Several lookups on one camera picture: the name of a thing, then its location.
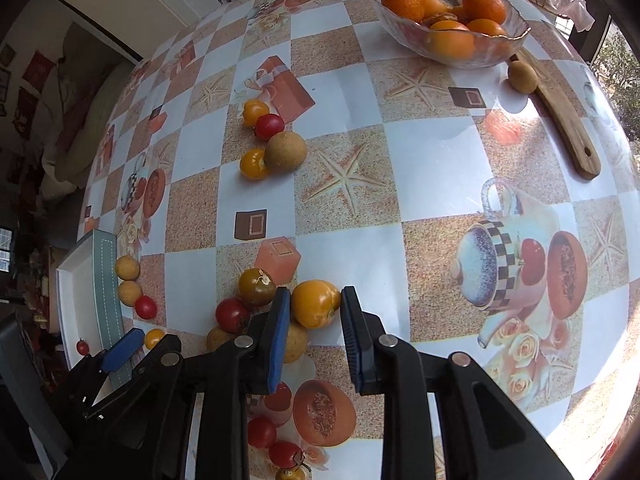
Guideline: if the brownish yellow tomato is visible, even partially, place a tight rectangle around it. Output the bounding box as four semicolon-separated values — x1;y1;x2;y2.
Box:
237;268;277;307

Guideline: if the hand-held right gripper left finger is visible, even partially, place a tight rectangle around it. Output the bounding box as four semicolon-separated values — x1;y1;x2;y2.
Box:
55;287;291;480

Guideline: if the large yellow tomato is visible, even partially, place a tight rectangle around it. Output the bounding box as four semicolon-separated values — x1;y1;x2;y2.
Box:
290;280;342;330

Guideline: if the window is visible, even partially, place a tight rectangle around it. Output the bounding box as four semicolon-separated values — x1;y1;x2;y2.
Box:
592;12;640;147

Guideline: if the beige sofa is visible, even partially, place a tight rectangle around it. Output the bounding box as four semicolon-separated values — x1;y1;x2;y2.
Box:
39;24;137;197

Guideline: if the wooden cutting board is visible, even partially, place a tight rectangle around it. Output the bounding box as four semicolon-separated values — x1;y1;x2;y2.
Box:
506;46;601;180

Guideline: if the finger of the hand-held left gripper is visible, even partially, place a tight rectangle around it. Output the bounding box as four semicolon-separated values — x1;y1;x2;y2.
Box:
65;328;146;411

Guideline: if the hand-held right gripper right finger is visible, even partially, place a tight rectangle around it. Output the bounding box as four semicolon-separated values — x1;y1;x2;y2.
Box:
340;285;576;480

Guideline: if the dark grey chair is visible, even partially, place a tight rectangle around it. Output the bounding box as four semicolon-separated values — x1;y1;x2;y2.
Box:
0;311;72;480

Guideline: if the orange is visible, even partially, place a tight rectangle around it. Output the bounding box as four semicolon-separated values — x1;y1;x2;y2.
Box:
428;20;476;61
381;0;442;23
467;18;509;39
462;0;508;25
422;6;470;28

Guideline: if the printed checkered tablecloth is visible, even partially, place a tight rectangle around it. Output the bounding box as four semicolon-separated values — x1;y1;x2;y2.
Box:
77;0;640;480

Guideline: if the clear glass bowl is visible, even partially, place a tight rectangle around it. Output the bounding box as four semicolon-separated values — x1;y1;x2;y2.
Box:
366;0;531;69

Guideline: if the white tray with teal side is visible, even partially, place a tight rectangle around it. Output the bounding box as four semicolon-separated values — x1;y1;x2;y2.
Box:
56;229;133;391

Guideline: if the red wall picture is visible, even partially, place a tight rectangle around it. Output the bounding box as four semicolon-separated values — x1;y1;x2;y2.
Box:
22;50;56;92

